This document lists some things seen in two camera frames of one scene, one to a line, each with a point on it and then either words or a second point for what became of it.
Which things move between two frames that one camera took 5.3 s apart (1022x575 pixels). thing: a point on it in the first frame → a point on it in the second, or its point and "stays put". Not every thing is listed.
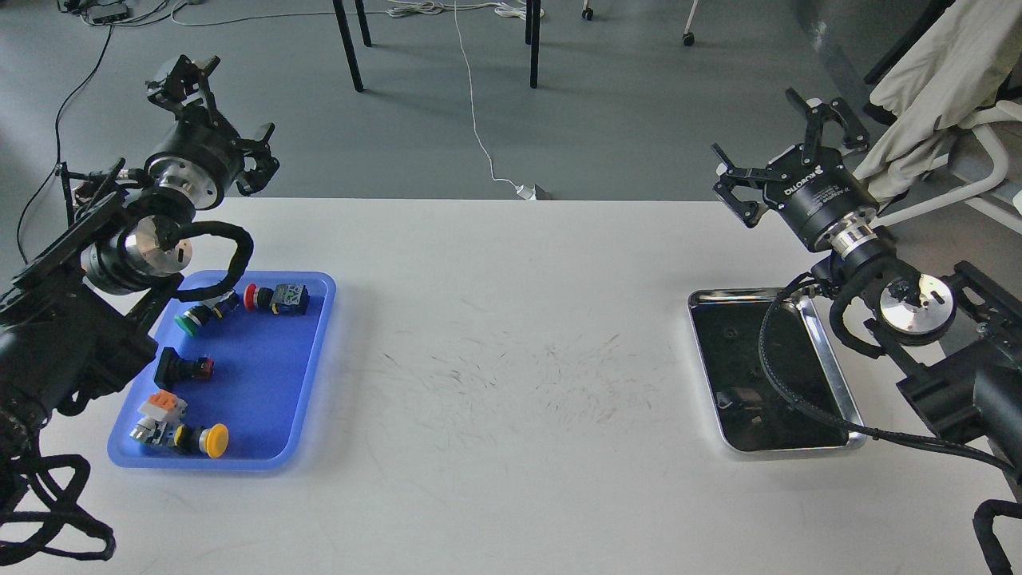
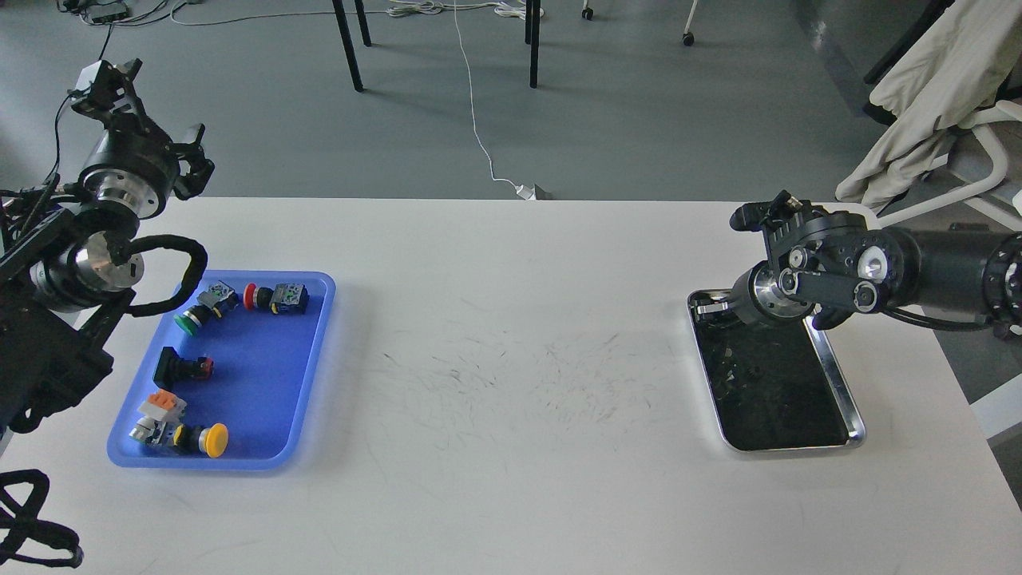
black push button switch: [173, 370] stays put
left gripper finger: [186, 85] → [104, 90]
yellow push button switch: [213, 440] stays put
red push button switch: [285, 299] stays put
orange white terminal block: [160, 409] stays put
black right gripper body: [817, 196] → [757, 297]
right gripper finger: [730, 175] → [712, 307]
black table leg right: [532, 36] stays put
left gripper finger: [266, 164] → [188, 186]
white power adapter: [528, 193] stays put
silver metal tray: [750, 415] stays put
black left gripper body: [204, 160] → [132, 171]
